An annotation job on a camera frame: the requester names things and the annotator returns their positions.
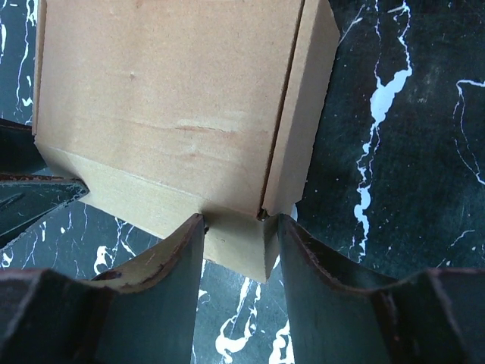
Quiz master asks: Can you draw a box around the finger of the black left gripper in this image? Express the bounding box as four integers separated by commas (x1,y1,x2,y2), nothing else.
1,118,46,174
1,173,89,247

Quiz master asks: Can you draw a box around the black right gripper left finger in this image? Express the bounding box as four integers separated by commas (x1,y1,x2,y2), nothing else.
1,214,205,363

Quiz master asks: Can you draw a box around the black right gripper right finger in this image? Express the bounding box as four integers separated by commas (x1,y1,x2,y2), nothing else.
278,215,484,363

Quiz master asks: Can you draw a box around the brown cardboard box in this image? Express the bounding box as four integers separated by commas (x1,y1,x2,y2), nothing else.
33,1,340,282

